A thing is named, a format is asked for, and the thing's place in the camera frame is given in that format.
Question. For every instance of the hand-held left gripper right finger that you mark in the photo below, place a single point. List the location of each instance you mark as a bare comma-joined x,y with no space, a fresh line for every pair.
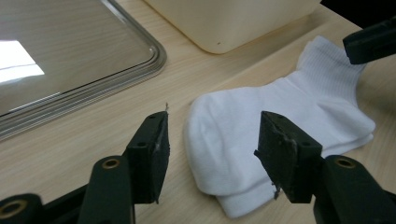
289,161

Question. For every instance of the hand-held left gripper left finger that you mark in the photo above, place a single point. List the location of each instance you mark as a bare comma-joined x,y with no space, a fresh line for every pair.
146,161

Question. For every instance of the white sock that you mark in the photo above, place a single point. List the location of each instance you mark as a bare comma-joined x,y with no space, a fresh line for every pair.
230,133

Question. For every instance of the cream plastic bin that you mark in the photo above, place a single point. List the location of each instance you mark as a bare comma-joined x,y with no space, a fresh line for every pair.
236,21

